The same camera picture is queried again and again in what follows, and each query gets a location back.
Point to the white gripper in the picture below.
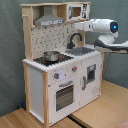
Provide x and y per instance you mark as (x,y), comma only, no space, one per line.
(85,26)

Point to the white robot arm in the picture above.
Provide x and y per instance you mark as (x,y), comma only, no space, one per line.
(108,30)

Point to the wooden toy kitchen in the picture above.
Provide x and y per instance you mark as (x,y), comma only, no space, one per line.
(37,40)

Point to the white toy microwave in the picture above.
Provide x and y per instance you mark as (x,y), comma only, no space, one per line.
(77,11)

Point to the black toy faucet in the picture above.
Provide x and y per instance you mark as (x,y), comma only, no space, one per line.
(72,42)

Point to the grey toy sink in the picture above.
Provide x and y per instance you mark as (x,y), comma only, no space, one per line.
(79,51)

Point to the grey range hood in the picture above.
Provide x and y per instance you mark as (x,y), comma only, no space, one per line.
(48,18)

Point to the black toy stovetop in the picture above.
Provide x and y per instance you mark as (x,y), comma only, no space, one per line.
(61,58)

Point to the right red stove knob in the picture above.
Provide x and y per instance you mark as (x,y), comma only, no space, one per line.
(74,69)

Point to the red stove knob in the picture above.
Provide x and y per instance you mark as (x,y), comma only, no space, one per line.
(74,69)
(56,76)

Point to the silver metal pot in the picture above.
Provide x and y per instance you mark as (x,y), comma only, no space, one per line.
(51,55)

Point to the left red stove knob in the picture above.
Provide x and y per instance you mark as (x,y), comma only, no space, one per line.
(56,76)

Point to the white oven door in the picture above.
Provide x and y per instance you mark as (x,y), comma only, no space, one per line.
(63,99)

